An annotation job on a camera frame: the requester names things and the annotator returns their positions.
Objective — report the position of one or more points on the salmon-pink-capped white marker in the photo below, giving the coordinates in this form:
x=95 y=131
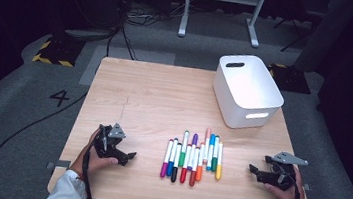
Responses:
x=207 y=140

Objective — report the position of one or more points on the person's left hand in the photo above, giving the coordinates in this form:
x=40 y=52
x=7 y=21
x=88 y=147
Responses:
x=89 y=165

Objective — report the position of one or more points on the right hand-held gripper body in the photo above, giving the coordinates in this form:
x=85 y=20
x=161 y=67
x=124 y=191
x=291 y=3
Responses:
x=285 y=175

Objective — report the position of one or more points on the red-capped white marker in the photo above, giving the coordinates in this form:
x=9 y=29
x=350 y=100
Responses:
x=185 y=167

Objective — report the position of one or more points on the yellow-capped white marker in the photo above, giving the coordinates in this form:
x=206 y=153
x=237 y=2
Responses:
x=218 y=168

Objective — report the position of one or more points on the dark-blue-capped white marker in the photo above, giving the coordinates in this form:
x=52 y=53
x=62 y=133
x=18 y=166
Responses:
x=172 y=157

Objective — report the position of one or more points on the gray curtain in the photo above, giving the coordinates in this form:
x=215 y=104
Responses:
x=329 y=33

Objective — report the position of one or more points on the brick-red-capped white marker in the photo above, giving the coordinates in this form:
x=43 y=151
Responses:
x=193 y=175

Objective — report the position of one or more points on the white plastic storage bin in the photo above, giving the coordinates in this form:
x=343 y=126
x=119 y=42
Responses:
x=249 y=87

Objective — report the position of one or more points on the light-blue-capped white marker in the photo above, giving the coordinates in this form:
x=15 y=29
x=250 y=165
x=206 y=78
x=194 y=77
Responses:
x=211 y=150

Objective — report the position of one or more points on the black tripod legs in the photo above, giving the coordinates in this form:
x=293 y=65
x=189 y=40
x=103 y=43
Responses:
x=296 y=32

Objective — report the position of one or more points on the purple-capped white marker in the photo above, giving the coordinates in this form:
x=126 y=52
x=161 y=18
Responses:
x=194 y=138

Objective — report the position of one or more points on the person's right hand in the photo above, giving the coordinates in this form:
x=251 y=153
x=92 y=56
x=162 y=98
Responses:
x=294 y=198

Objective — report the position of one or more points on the magenta-capped white marker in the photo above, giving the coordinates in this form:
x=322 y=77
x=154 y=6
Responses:
x=166 y=160

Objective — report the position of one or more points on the green-capped white marker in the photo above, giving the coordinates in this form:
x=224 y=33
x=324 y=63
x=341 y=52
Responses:
x=184 y=147
x=214 y=157

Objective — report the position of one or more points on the orange-capped white marker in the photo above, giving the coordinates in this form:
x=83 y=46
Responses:
x=199 y=169

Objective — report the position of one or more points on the black-capped white marker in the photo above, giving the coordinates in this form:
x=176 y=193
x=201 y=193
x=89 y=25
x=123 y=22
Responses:
x=175 y=166

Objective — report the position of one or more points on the gray tape strip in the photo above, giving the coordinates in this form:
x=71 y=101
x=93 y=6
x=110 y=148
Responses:
x=58 y=164
x=306 y=187

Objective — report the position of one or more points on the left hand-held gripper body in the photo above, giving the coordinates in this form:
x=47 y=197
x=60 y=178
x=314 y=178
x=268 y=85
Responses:
x=107 y=145

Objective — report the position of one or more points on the yellow-black striped floor block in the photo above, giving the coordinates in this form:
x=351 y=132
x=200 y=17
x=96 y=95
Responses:
x=290 y=80
x=54 y=53

